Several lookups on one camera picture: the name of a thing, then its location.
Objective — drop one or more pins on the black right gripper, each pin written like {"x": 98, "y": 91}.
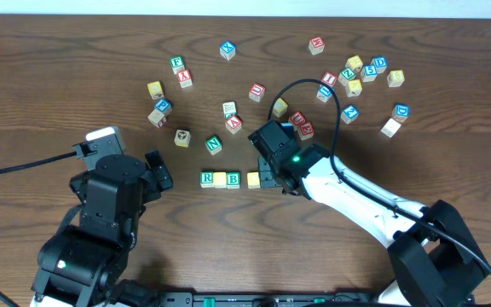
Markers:
{"x": 267, "y": 176}

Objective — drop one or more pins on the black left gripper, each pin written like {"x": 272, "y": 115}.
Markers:
{"x": 158, "y": 171}

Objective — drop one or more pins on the green B block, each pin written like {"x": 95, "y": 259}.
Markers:
{"x": 233, "y": 179}

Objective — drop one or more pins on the green R block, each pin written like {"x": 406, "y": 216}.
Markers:
{"x": 207, "y": 179}

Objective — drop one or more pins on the yellow O block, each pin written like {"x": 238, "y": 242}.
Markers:
{"x": 220, "y": 179}

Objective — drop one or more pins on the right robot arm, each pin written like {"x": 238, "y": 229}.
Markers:
{"x": 435, "y": 258}

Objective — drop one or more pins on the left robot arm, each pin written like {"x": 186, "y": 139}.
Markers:
{"x": 81, "y": 263}

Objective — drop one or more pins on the monkey picture block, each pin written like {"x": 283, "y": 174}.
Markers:
{"x": 182, "y": 138}

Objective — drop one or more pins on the plain wooden block left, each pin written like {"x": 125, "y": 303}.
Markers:
{"x": 157, "y": 118}

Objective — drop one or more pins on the red E block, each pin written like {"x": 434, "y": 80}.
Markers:
{"x": 305, "y": 131}

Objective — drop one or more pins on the red U block lower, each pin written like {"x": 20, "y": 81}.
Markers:
{"x": 297, "y": 119}

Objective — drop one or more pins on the red u block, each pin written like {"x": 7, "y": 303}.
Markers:
{"x": 297, "y": 119}
{"x": 257, "y": 92}

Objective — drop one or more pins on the blue P block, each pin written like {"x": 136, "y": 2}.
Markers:
{"x": 164, "y": 106}

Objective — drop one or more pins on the green N block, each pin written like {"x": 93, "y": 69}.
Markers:
{"x": 214, "y": 145}

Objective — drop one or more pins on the red A block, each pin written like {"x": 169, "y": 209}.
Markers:
{"x": 233, "y": 124}

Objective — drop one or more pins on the red U block upper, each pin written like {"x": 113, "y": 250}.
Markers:
{"x": 257, "y": 92}

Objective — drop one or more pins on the blue L block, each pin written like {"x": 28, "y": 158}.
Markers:
{"x": 324, "y": 93}

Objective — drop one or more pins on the blue 2 block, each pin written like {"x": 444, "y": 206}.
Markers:
{"x": 349, "y": 114}

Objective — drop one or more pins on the red Y block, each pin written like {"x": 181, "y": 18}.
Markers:
{"x": 185, "y": 78}

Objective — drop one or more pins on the green F block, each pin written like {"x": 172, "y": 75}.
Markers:
{"x": 177, "y": 64}

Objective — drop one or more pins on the red I block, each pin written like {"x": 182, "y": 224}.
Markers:
{"x": 329, "y": 79}

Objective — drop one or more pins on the yellow block under Z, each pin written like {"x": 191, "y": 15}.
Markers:
{"x": 353, "y": 88}

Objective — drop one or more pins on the green Z block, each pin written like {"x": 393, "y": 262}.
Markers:
{"x": 345, "y": 76}

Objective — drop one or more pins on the plain white block right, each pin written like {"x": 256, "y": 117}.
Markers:
{"x": 391, "y": 127}

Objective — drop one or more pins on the red block top right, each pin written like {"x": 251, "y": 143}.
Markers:
{"x": 316, "y": 45}

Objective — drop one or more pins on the yellow block above Z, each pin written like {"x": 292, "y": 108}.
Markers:
{"x": 354, "y": 63}

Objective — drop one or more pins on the blue 5 block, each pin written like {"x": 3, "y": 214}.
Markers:
{"x": 368, "y": 73}

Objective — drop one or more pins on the blue D block right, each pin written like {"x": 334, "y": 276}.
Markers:
{"x": 400, "y": 113}

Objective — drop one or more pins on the blue d block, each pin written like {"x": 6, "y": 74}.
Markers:
{"x": 400, "y": 113}
{"x": 379, "y": 63}

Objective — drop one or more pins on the blue X block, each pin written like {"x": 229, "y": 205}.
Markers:
{"x": 228, "y": 50}

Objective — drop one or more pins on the blue D block upper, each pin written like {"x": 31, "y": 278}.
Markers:
{"x": 379, "y": 63}

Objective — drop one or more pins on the yellow 8 block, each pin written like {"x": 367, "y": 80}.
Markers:
{"x": 395, "y": 78}

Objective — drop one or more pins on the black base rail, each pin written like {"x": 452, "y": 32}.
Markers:
{"x": 184, "y": 299}

